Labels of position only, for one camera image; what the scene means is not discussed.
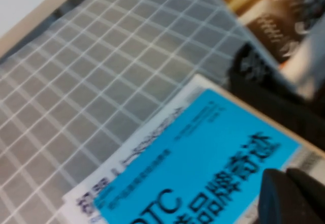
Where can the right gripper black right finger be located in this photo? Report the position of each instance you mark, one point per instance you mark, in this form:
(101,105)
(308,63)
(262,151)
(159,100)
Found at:
(314,191)

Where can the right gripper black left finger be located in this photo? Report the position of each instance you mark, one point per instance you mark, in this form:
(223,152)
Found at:
(279,203)

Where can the black mesh plastic book stand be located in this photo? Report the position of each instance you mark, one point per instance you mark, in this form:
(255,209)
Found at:
(279,112)

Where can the Billion Dollar Brand Club book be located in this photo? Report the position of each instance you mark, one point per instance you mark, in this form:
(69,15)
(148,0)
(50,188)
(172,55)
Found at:
(203,158)

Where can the white intelligent systems book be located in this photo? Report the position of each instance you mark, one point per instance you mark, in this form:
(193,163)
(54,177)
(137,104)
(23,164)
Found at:
(149,132)

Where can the grey checked tablecloth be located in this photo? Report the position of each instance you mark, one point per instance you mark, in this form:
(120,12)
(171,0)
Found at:
(101,81)

